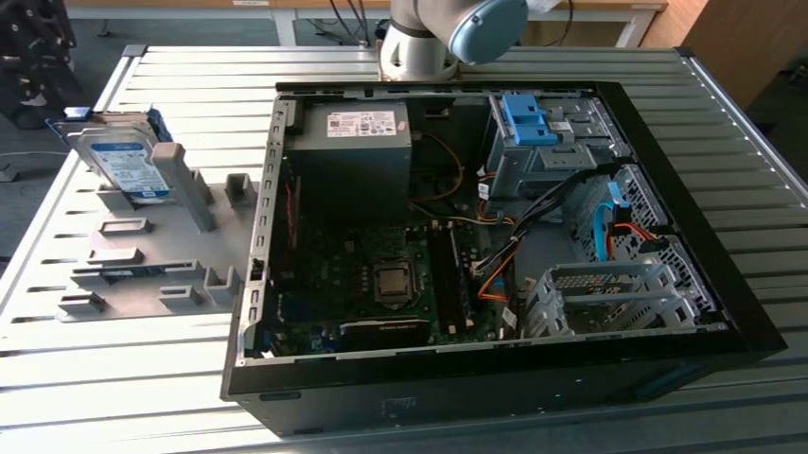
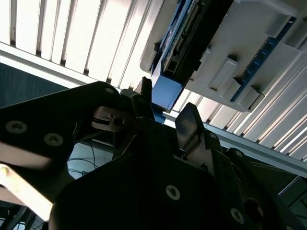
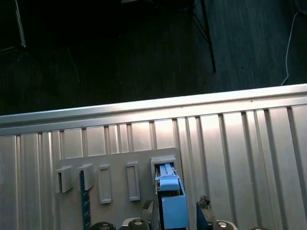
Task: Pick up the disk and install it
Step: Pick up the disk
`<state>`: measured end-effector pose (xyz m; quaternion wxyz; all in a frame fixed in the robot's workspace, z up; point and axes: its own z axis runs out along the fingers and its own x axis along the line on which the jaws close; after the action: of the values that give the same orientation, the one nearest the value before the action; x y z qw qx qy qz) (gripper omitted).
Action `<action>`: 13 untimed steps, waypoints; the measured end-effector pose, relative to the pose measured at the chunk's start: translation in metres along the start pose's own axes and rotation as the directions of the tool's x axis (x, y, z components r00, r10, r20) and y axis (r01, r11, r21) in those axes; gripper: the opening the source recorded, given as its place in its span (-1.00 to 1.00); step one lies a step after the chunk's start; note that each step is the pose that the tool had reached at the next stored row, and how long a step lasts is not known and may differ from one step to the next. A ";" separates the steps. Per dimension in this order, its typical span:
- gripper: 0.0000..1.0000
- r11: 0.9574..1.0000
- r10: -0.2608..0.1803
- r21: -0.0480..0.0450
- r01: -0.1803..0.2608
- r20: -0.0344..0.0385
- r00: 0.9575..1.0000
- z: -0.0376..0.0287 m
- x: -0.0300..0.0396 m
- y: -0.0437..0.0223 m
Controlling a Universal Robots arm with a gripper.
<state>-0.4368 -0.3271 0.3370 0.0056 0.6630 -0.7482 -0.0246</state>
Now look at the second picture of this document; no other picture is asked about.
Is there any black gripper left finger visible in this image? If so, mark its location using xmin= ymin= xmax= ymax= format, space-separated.
xmin=0 ymin=77 xmax=187 ymax=207

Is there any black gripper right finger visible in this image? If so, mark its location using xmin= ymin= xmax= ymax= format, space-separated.
xmin=175 ymin=102 xmax=307 ymax=230

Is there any hard disk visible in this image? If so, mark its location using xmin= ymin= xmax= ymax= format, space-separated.
xmin=148 ymin=0 xmax=235 ymax=125

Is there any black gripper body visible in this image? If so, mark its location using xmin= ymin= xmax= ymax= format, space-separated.
xmin=49 ymin=149 xmax=231 ymax=230

